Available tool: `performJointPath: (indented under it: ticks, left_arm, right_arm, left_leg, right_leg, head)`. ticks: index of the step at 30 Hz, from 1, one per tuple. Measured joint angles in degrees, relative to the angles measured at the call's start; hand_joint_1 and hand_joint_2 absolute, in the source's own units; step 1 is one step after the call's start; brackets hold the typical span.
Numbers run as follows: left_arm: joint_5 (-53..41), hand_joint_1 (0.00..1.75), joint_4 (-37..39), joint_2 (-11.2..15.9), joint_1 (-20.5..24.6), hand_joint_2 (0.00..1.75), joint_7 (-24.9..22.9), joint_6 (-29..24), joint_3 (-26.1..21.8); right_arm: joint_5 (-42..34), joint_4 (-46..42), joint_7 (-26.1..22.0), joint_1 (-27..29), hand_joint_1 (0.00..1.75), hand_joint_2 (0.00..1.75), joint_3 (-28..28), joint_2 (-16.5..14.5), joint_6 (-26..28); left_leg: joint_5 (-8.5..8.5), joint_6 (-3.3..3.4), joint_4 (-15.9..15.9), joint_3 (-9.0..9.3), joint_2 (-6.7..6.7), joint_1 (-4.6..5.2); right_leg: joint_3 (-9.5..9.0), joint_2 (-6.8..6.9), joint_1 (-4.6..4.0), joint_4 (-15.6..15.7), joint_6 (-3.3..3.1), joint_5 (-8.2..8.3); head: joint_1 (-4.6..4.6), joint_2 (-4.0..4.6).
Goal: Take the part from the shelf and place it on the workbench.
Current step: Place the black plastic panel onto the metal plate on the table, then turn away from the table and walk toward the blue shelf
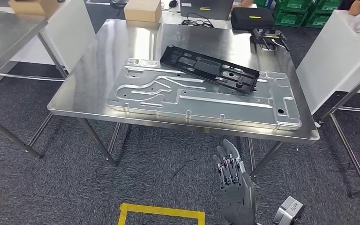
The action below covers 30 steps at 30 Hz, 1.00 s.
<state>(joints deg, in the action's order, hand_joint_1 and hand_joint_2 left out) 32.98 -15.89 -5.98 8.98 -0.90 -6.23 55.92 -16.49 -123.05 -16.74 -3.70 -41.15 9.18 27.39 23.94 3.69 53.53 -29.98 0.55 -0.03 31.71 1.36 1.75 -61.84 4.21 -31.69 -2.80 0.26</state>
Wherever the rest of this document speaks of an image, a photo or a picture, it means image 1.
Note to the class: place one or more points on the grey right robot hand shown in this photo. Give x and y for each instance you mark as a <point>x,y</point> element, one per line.
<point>239,198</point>

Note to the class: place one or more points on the grey equipment case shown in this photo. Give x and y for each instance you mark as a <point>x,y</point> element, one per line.
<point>208,14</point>

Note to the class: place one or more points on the white table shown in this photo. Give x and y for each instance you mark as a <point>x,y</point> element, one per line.
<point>332,62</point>
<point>71,31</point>

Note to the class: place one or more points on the person's forearm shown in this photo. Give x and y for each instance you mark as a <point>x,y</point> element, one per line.
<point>246,3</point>
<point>357,7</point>

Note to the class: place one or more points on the black handheld tool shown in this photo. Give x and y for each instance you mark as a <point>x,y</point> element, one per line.
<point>268,37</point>

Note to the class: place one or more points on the black seat cushion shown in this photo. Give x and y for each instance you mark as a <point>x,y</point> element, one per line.
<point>251,21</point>

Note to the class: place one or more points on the green plastic crate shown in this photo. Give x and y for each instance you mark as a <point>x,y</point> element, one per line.
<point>296,4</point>
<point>290,18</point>
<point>329,6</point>
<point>264,3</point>
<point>318,21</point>

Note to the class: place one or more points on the yellow floor tape square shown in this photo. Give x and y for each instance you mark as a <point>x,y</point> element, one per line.
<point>161,210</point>

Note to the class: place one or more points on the black computer mouse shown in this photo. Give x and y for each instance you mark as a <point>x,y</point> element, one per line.
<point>173,3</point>

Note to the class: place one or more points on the stainless steel table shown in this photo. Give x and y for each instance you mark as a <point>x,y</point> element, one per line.
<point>6,34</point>

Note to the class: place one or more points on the stamped sheet metal panel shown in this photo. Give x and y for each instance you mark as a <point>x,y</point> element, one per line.
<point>214,108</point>

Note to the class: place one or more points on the stainless steel workbench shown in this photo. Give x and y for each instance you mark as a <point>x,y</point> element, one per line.
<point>105,62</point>

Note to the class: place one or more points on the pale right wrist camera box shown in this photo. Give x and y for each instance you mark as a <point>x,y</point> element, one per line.
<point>288,211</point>

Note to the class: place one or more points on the black round stand base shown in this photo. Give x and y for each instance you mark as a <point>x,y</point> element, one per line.
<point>119,3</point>

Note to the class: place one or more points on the brown cardboard box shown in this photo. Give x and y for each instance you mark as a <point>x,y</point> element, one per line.
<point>142,11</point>
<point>32,7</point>

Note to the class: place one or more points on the steel frame table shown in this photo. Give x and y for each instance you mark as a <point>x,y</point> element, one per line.
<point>349,152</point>

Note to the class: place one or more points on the black plastic panel part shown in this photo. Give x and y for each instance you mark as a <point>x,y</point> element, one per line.
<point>208,66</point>

